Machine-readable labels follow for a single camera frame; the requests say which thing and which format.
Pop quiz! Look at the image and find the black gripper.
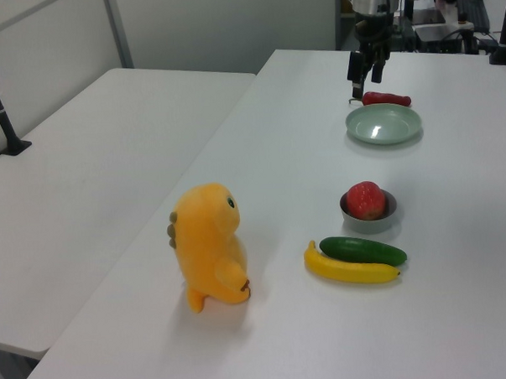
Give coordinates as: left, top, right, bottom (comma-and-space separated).
344, 10, 398, 101

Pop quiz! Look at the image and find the red apple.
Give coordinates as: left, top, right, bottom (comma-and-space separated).
345, 179, 387, 222

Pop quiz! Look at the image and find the red chili pepper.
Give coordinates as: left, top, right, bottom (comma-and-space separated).
349, 89, 413, 111

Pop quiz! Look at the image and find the pale green round plate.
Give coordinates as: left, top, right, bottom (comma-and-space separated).
343, 101, 425, 148

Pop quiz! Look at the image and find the black keyboard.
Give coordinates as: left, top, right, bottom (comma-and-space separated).
456, 0, 490, 34

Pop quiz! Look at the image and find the grey round bowl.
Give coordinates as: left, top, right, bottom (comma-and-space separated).
339, 186, 400, 236

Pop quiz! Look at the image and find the green cucumber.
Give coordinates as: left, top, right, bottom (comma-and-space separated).
318, 233, 409, 270

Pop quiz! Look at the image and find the yellow banana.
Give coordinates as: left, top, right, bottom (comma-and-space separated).
302, 236, 402, 287

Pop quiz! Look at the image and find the orange plush dinosaur toy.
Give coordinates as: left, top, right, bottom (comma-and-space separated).
164, 180, 253, 315

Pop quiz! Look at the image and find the grey partition post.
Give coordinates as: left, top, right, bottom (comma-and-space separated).
100, 0, 134, 72

